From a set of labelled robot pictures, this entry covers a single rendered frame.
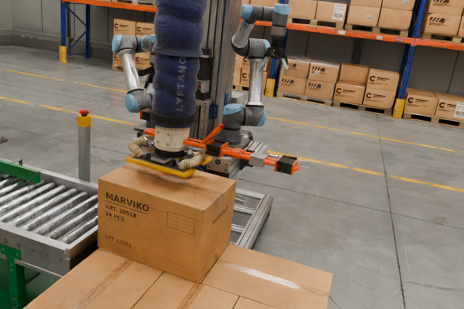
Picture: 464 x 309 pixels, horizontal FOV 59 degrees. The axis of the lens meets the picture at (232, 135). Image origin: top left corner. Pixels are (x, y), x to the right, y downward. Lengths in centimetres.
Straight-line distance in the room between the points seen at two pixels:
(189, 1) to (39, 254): 148
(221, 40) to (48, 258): 157
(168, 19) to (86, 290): 127
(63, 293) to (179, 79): 109
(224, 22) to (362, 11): 651
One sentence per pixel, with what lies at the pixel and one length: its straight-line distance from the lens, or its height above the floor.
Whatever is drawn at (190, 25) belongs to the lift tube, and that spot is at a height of 174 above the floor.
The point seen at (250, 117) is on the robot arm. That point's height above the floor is 121.
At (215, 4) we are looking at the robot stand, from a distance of 261.
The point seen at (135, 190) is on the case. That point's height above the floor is 94.
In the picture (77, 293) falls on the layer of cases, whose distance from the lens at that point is 208.
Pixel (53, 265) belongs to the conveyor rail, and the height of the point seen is 47.
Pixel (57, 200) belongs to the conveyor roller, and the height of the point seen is 54.
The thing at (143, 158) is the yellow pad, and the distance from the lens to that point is 207.
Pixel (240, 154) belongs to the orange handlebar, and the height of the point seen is 119.
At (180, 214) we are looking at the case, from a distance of 197.
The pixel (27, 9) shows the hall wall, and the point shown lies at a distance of 1386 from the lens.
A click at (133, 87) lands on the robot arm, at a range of 261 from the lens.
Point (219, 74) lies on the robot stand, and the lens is 262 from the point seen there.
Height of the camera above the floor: 184
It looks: 18 degrees down
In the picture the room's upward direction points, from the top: 6 degrees clockwise
